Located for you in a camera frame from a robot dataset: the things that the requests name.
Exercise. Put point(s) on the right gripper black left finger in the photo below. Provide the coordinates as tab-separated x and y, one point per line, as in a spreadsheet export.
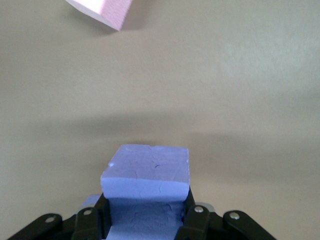
90	222

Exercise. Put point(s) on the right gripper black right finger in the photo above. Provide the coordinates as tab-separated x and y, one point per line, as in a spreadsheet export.
196	220

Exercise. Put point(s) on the purple foam block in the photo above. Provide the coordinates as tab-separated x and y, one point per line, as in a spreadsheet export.
145	170
91	200

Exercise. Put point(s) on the pink foam block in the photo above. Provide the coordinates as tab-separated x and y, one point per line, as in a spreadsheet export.
110	10

